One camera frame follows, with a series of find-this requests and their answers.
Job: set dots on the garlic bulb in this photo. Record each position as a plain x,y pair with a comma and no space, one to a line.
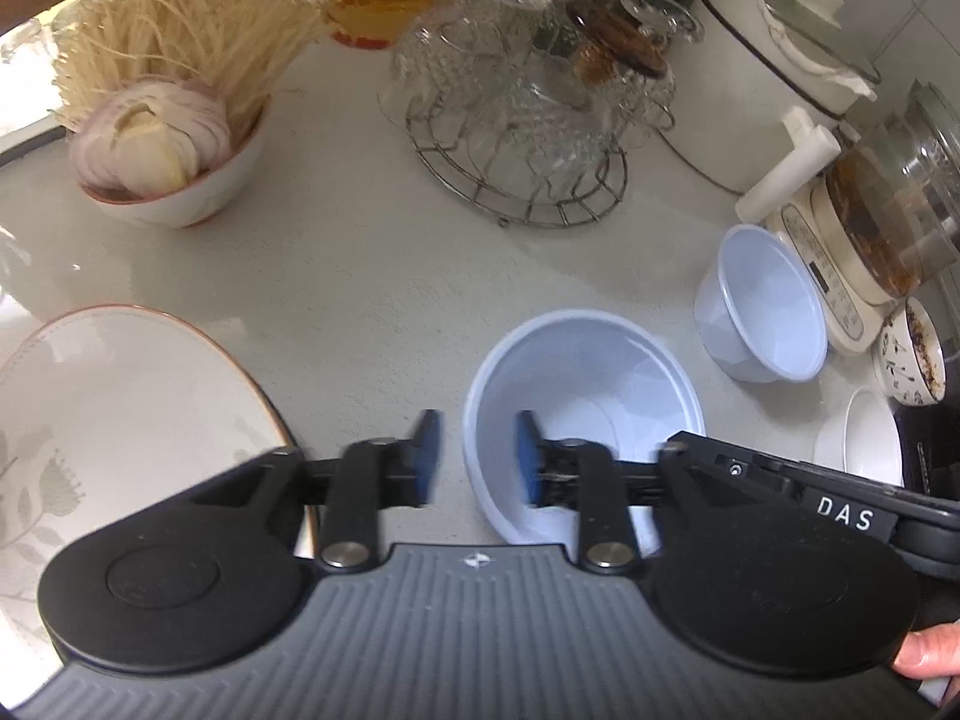
142,135

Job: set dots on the pale blue plastic bowl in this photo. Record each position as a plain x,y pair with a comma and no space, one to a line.
765,300
585,382

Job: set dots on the glass teapot with brown lid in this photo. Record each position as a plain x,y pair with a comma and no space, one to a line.
619,41

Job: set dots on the person's right hand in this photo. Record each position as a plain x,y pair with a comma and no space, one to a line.
934,652

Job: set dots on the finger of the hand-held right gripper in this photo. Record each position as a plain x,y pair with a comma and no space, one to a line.
720,457

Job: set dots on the cluster of glass cups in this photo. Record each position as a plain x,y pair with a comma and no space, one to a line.
480,60

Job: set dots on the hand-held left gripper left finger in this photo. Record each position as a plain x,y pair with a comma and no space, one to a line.
427,457

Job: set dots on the glass health kettle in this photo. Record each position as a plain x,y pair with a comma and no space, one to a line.
892,202

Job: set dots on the black induction cooktop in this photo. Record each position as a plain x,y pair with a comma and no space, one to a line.
934,435

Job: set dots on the small white ceramic dish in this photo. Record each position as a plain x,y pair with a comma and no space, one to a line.
870,439

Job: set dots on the white electric cooking pot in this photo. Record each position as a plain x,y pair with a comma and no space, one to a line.
750,60

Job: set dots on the patterned cup with dark residue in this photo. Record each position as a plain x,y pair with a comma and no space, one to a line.
911,356

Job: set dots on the white kettle heating base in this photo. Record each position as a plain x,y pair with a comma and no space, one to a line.
817,270

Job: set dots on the white plate with grey pattern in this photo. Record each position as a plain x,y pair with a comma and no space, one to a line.
112,427

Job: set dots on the enoki mushroom bunch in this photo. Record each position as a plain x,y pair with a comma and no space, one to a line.
180,22

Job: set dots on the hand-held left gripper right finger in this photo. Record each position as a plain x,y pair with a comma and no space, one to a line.
526,457

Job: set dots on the white bowl with pink rim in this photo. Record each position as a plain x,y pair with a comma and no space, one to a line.
202,187

